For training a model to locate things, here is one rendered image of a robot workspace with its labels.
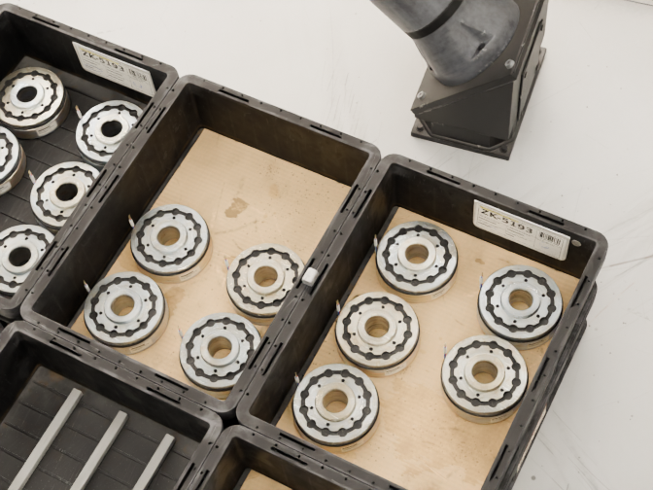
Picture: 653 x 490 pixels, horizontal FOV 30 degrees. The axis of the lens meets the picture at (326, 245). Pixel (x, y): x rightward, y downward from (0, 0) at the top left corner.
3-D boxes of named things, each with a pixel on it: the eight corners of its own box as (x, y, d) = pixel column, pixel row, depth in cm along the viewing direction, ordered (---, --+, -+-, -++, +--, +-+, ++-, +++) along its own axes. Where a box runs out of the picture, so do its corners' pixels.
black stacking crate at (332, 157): (199, 122, 172) (185, 74, 162) (388, 198, 163) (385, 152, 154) (43, 355, 156) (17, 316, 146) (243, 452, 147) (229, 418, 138)
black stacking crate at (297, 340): (390, 199, 163) (387, 153, 153) (600, 284, 155) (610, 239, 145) (245, 454, 147) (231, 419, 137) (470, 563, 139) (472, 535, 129)
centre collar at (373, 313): (369, 303, 150) (368, 301, 150) (404, 321, 149) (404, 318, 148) (349, 335, 148) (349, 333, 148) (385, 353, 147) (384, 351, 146)
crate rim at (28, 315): (187, 81, 164) (184, 69, 162) (387, 158, 155) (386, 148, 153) (18, 323, 148) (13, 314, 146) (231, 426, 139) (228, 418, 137)
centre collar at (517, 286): (512, 276, 151) (512, 274, 150) (547, 295, 149) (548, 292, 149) (493, 307, 149) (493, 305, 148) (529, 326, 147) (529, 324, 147)
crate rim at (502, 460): (387, 158, 155) (387, 149, 153) (610, 246, 147) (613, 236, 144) (232, 426, 139) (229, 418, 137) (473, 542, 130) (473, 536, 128)
